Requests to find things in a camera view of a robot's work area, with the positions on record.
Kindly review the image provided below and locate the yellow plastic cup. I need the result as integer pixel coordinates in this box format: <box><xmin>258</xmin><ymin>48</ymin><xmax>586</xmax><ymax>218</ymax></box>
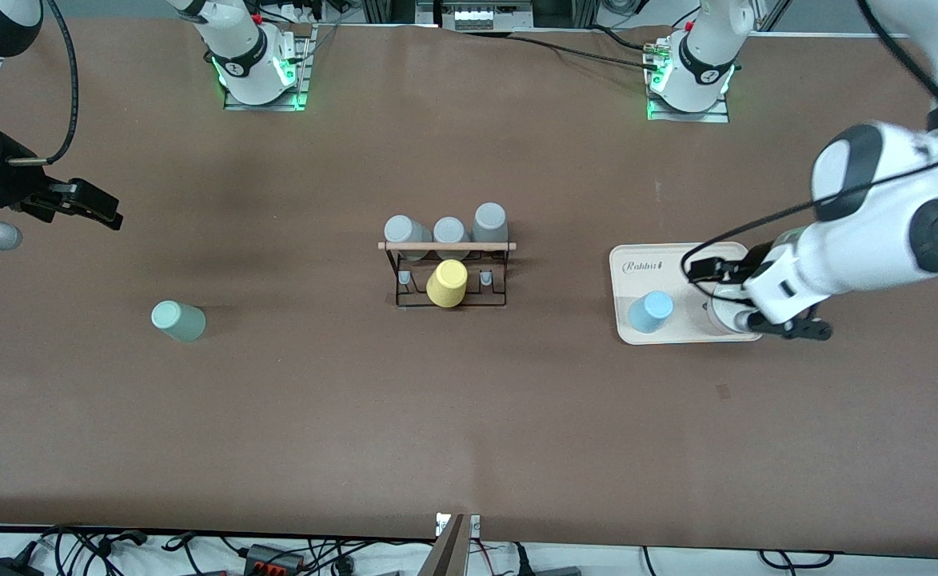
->
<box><xmin>426</xmin><ymin>259</ymin><xmax>469</xmax><ymax>308</ymax></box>

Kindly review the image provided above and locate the white power strip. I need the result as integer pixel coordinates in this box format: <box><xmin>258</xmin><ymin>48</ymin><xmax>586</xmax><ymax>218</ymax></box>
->
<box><xmin>453</xmin><ymin>6</ymin><xmax>535</xmax><ymax>31</ymax></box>

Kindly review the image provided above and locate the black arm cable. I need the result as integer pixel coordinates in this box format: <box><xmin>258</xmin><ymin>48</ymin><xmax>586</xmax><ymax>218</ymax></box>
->
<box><xmin>681</xmin><ymin>0</ymin><xmax>938</xmax><ymax>285</ymax></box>
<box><xmin>6</xmin><ymin>0</ymin><xmax>79</xmax><ymax>166</ymax></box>

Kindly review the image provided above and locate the black orange connector box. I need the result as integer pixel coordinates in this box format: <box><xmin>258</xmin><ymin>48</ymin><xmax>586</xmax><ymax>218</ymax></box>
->
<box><xmin>243</xmin><ymin>544</ymin><xmax>306</xmax><ymax>576</ymax></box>

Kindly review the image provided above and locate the light blue plastic cup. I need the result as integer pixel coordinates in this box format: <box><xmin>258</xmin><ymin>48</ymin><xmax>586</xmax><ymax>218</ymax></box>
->
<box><xmin>627</xmin><ymin>290</ymin><xmax>675</xmax><ymax>334</ymax></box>

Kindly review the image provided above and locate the cream rectangular tray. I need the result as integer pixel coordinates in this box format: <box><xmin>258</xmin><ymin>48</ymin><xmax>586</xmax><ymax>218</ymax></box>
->
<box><xmin>609</xmin><ymin>242</ymin><xmax>765</xmax><ymax>346</ymax></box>

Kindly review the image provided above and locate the black wire cup rack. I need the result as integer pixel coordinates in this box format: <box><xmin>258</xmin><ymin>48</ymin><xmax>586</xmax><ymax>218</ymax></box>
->
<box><xmin>378</xmin><ymin>240</ymin><xmax>517</xmax><ymax>310</ymax></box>

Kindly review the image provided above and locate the aluminium equipment frame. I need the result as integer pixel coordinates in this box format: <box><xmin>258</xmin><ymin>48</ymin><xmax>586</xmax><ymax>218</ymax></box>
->
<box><xmin>361</xmin><ymin>0</ymin><xmax>599</xmax><ymax>33</ymax></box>

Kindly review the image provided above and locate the black cable on table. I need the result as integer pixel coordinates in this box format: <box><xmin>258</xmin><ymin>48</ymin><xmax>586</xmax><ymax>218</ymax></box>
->
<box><xmin>509</xmin><ymin>29</ymin><xmax>661</xmax><ymax>70</ymax></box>

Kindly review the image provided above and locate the white bowl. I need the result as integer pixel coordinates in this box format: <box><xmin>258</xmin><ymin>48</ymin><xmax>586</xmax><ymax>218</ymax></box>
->
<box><xmin>704</xmin><ymin>280</ymin><xmax>761</xmax><ymax>337</ymax></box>

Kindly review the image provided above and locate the grey plastic cup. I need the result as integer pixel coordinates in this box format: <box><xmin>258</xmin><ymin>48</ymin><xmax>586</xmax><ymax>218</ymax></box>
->
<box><xmin>384</xmin><ymin>214</ymin><xmax>434</xmax><ymax>262</ymax></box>
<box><xmin>433</xmin><ymin>217</ymin><xmax>471</xmax><ymax>262</ymax></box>
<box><xmin>472</xmin><ymin>202</ymin><xmax>509</xmax><ymax>246</ymax></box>

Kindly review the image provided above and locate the grey wooden post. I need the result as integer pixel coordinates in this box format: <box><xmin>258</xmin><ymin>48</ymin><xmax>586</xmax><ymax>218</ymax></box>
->
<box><xmin>419</xmin><ymin>514</ymin><xmax>469</xmax><ymax>576</ymax></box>

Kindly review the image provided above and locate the pale green plastic cup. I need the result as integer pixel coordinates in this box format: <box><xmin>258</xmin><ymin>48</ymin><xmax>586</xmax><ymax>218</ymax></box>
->
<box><xmin>151</xmin><ymin>301</ymin><xmax>206</xmax><ymax>343</ymax></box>

